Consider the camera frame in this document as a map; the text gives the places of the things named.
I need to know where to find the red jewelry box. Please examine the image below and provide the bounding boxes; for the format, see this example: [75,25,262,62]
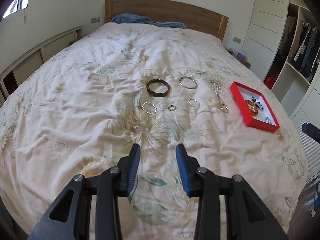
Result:
[230,81,280,133]

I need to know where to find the dark beaded bracelet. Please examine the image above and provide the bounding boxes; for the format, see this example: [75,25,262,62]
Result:
[248,95,265,111]

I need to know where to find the amber orange bangle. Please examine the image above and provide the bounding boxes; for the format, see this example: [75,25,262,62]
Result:
[245,100,259,116]

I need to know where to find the twisted silver hoop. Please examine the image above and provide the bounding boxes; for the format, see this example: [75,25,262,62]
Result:
[141,102,157,115]
[188,99,200,108]

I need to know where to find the thin silver bangle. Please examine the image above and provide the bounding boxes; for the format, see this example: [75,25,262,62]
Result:
[179,76,198,89]

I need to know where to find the dark brown bangle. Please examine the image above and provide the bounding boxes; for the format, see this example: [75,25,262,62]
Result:
[146,79,170,98]

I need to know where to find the open closet shelving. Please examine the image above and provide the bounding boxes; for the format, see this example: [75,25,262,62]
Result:
[268,3,319,181]

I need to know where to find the red bag in closet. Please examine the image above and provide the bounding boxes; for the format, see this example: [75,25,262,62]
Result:
[264,75,277,90]

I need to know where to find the hanging clothes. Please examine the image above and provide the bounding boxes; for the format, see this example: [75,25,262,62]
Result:
[277,14,319,82]

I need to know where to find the wooden nightstand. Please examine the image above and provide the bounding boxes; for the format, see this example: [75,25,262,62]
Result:
[228,50,251,69]

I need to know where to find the purple tissue box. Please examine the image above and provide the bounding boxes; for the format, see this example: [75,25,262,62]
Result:
[235,52,247,60]

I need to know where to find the white wardrobe door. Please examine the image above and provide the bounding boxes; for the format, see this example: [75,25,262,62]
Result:
[242,0,289,80]

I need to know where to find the wooden headboard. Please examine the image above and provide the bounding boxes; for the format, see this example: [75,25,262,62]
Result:
[104,0,229,41]

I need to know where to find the floral beige bed quilt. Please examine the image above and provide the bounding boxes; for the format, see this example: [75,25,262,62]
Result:
[1,23,308,239]

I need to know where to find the blue pillow right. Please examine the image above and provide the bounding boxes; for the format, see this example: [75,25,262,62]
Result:
[153,21,186,29]

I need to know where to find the window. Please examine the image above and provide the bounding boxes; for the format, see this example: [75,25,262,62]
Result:
[3,0,28,18]

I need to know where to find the silver chain necklace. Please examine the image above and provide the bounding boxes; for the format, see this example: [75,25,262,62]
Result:
[209,80,230,114]

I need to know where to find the right wall switch plate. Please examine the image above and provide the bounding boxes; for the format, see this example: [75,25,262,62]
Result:
[233,37,241,44]

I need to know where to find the wall switch plate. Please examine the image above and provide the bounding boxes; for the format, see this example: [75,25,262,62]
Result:
[91,17,100,23]
[233,37,241,44]

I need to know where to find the low white wall cabinet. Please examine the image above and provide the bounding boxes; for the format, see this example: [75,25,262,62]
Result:
[1,25,82,103]

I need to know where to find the left wall switch plate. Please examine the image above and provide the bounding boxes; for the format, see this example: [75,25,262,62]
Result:
[91,17,100,23]

